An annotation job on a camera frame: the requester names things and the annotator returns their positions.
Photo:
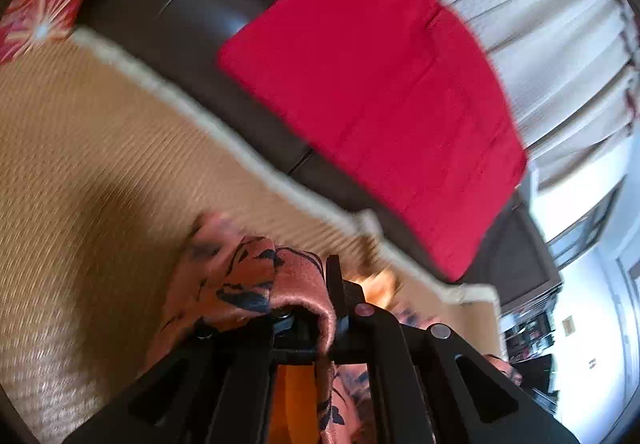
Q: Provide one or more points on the white window frame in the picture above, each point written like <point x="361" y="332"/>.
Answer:
<point x="572" y="214"/>

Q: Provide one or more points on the orange floral satin garment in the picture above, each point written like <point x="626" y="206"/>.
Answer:
<point x="225" y="278"/>

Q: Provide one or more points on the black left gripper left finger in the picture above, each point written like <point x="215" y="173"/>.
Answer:
<point x="214" y="387"/>

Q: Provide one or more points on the woven tan seat mat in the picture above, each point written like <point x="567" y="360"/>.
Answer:
<point x="104" y="168"/>

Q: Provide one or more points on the dark brown leather sofa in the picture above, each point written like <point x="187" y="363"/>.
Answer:
<point x="179" y="40"/>

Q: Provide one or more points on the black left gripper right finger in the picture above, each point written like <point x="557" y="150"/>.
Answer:
<point x="426" y="385"/>

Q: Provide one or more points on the red quilted cushion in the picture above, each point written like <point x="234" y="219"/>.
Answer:
<point x="399" y="96"/>

